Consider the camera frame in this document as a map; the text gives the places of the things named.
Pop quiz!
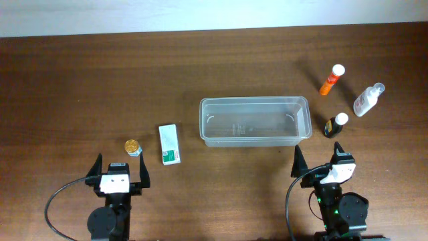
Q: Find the white lotion bottle clear cap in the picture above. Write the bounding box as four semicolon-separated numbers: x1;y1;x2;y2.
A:
353;82;385;117

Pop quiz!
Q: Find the right black cable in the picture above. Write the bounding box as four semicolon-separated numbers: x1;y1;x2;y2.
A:
285;164;332;241

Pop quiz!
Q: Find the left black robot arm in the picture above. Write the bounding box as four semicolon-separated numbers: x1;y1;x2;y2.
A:
85;154;150;241

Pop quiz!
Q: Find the black cable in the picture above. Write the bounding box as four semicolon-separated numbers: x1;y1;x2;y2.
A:
44;176;98;241
285;164;332;241

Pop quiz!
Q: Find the white green medicine box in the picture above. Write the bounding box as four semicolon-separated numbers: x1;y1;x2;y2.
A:
158;124;181;165

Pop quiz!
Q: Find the left black cable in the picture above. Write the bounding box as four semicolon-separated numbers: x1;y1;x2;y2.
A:
44;176;98;241

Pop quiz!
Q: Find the orange tube white cap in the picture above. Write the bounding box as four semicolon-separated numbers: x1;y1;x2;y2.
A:
319;64;345;96

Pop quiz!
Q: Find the dark bottle white cap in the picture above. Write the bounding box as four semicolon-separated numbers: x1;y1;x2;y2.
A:
324;112;349;139

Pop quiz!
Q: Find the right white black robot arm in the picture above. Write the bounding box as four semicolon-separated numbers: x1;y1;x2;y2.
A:
285;142;388;241

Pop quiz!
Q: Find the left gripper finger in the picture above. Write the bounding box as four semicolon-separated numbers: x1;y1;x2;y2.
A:
86;153;102;177
138;152;150;189

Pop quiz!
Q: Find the small jar gold lid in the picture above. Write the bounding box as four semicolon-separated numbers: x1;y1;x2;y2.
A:
124;139;142;157

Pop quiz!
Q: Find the clear plastic container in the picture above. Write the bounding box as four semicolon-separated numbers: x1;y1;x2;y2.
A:
199;96;312;147

